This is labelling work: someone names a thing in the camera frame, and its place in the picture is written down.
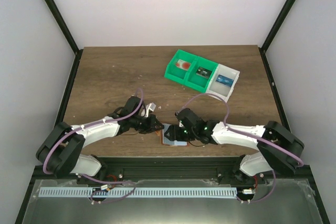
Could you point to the green bin far left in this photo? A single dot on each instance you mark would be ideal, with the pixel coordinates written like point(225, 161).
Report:
point(175, 74)

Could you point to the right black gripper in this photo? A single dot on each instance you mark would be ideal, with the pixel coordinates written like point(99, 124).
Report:
point(177, 137)

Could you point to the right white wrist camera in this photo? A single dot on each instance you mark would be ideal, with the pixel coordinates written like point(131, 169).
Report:
point(180, 117)

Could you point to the white bin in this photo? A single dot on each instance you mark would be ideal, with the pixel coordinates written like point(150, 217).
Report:
point(218, 89)

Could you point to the right black frame post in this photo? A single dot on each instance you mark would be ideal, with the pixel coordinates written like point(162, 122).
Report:
point(287, 6)

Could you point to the green bin middle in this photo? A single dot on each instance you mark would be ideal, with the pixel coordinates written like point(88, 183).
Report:
point(196, 82)

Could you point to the left black frame post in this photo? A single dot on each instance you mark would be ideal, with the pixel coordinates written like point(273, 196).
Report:
point(62, 25)

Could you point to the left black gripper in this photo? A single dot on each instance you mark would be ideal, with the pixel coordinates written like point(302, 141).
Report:
point(151, 125)

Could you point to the black aluminium frame rail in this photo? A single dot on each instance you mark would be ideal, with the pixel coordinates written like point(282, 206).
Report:
point(223, 170)

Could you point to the black frame post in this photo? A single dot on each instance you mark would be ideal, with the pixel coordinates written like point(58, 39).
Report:
point(62, 25)
point(287, 6)

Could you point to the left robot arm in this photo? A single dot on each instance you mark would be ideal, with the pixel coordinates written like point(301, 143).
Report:
point(61, 152)

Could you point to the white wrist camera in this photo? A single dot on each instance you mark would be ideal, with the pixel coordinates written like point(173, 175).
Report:
point(180, 117)
point(149, 108)

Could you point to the light blue slotted cable duct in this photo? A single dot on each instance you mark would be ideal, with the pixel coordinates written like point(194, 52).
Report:
point(143, 192)

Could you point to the green bin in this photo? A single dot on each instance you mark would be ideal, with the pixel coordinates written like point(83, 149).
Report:
point(175, 74)
point(196, 82)

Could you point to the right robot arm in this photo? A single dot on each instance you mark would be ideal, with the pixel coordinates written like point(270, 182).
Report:
point(276, 147)

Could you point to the brown leather card holder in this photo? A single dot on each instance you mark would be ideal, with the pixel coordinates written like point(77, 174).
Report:
point(166, 141)

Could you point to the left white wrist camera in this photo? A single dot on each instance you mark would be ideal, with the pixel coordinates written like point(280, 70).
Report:
point(149, 108)

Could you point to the blue card in bin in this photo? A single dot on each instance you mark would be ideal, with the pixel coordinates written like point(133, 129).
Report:
point(224, 80)

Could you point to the red white card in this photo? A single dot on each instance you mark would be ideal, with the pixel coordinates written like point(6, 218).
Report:
point(182, 64)

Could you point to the black card in bin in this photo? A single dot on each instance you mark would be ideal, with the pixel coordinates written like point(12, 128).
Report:
point(203, 72)

